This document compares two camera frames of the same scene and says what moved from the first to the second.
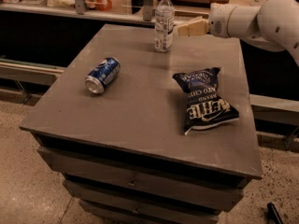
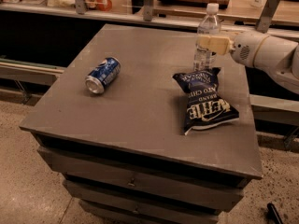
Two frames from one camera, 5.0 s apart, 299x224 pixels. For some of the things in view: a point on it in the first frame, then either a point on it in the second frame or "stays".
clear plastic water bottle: [164, 21] → [207, 39]
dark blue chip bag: [206, 106] stays
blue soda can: [102, 75] stays
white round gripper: [218, 20] → [243, 49]
